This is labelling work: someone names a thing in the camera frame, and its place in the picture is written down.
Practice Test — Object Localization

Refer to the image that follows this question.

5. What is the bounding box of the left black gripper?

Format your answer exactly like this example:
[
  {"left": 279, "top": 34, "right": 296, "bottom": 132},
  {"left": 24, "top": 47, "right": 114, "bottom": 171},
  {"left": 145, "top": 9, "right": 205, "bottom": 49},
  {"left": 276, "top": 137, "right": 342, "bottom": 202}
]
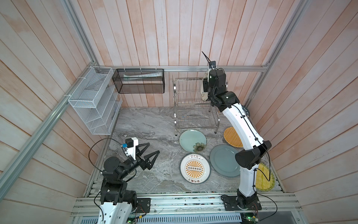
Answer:
[{"left": 118, "top": 142, "right": 160, "bottom": 180}]

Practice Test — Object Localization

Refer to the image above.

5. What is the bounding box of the stainless steel dish rack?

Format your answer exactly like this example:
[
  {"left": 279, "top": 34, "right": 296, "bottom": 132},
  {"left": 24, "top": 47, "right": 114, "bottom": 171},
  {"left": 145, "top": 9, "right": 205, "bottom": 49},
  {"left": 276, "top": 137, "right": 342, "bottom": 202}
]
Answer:
[{"left": 173, "top": 77, "right": 220, "bottom": 135}]

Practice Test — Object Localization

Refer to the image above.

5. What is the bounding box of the light green flower plate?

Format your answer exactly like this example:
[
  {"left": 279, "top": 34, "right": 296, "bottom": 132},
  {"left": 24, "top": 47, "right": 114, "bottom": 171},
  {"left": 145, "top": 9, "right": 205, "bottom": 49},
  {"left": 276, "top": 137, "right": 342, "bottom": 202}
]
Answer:
[{"left": 179, "top": 130, "right": 207, "bottom": 153}]

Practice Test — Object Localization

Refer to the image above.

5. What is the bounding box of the sunburst plate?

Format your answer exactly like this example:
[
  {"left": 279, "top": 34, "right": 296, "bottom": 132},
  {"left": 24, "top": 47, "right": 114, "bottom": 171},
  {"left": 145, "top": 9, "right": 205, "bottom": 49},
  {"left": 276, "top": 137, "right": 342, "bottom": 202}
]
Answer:
[{"left": 180, "top": 153, "right": 211, "bottom": 184}]

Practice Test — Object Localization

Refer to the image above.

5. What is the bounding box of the white plate with black emblem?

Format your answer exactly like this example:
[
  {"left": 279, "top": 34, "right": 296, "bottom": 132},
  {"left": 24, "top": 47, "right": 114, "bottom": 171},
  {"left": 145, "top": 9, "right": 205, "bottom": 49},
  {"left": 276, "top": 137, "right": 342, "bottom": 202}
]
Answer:
[{"left": 217, "top": 68, "right": 227, "bottom": 82}]

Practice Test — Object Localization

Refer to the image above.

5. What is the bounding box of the cream floral plate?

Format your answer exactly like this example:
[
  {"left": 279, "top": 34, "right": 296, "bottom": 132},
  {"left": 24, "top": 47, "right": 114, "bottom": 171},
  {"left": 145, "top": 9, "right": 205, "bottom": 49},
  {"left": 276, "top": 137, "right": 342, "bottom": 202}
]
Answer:
[{"left": 200, "top": 70, "right": 209, "bottom": 101}]

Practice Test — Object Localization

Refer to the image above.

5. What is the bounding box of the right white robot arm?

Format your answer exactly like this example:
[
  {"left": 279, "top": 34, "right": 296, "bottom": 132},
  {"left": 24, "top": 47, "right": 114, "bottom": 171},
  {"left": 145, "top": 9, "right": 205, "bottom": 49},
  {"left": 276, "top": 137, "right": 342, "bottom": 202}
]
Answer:
[{"left": 202, "top": 69, "right": 272, "bottom": 209}]

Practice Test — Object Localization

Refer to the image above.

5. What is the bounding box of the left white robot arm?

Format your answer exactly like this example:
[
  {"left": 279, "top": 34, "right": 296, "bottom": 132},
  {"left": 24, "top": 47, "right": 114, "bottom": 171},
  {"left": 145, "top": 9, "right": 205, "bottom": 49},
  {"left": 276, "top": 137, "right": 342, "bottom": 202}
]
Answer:
[{"left": 96, "top": 143, "right": 160, "bottom": 224}]

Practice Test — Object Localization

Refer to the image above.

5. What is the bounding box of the white plate with lettered rim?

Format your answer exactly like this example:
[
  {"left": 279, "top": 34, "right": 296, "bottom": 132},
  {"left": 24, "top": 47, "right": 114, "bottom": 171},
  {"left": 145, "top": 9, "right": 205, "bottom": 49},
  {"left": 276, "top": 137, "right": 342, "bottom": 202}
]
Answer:
[{"left": 241, "top": 105, "right": 250, "bottom": 118}]

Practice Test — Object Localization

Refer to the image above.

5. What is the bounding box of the orange woven plate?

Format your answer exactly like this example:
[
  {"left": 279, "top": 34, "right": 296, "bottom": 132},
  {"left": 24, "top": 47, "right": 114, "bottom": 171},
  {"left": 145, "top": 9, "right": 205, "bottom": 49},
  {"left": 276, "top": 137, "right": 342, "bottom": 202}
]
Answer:
[{"left": 223, "top": 127, "right": 243, "bottom": 148}]

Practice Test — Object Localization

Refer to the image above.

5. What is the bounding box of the grey green plain plate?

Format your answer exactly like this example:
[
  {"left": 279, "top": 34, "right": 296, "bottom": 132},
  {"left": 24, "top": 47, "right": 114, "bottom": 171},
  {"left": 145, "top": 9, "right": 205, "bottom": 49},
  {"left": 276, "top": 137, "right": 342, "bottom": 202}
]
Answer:
[{"left": 210, "top": 145, "right": 241, "bottom": 177}]

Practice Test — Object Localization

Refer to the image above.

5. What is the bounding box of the yellow woven plate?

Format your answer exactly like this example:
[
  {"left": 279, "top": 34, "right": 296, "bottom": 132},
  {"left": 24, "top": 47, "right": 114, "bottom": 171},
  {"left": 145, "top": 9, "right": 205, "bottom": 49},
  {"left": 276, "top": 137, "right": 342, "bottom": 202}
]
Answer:
[{"left": 255, "top": 163, "right": 275, "bottom": 191}]

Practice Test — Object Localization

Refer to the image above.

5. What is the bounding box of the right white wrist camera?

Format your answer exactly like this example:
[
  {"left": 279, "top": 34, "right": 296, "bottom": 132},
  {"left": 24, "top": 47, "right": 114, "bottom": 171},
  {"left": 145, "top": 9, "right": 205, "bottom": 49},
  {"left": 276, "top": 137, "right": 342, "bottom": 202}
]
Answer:
[{"left": 208, "top": 61, "right": 217, "bottom": 70}]

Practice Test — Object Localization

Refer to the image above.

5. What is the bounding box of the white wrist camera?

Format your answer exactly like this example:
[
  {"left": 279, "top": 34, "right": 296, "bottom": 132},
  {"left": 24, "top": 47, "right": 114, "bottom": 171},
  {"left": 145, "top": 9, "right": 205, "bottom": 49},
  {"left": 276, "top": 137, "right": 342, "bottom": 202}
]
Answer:
[
  {"left": 122, "top": 137, "right": 139, "bottom": 160},
  {"left": 208, "top": 61, "right": 217, "bottom": 70}
]

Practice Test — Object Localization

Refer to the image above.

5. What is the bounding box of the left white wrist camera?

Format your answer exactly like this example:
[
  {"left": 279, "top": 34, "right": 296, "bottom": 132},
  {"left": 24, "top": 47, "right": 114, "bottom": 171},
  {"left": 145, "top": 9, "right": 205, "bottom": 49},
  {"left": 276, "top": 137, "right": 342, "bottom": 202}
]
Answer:
[{"left": 122, "top": 137, "right": 139, "bottom": 160}]

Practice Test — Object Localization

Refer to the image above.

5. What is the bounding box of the horizontal aluminium wall rail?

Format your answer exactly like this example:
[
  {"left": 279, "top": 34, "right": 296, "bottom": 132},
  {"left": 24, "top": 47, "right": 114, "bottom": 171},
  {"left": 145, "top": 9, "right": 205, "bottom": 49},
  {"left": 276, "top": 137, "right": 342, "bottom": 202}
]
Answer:
[{"left": 111, "top": 65, "right": 269, "bottom": 72}]

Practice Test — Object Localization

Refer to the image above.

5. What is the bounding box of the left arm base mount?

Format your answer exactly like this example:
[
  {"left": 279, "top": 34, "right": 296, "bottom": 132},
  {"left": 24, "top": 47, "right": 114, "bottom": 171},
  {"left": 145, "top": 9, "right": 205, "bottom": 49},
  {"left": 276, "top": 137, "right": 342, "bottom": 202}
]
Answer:
[{"left": 131, "top": 194, "right": 151, "bottom": 214}]

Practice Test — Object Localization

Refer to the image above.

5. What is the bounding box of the white mesh wall shelf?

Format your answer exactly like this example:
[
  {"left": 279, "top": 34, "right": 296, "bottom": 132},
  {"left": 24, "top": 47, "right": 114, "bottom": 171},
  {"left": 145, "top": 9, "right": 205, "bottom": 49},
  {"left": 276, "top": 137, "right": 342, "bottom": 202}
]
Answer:
[{"left": 69, "top": 66, "right": 123, "bottom": 135}]

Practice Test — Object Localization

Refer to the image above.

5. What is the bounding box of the black mesh wall basket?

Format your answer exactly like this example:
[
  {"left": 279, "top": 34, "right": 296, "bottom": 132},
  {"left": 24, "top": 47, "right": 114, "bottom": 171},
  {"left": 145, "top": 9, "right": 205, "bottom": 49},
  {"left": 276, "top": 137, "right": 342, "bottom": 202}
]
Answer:
[{"left": 112, "top": 68, "right": 166, "bottom": 94}]

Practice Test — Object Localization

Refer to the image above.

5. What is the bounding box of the aluminium front rail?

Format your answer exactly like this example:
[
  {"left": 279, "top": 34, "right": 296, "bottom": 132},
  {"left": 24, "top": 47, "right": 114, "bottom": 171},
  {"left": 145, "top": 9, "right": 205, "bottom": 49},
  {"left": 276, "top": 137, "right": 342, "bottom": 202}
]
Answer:
[{"left": 70, "top": 191, "right": 303, "bottom": 217}]

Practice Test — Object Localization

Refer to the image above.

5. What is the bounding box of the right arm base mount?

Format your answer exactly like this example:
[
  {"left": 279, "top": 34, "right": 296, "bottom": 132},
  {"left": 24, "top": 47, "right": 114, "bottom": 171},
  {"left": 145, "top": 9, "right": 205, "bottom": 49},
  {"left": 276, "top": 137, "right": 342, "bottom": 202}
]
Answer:
[{"left": 221, "top": 190, "right": 262, "bottom": 211}]

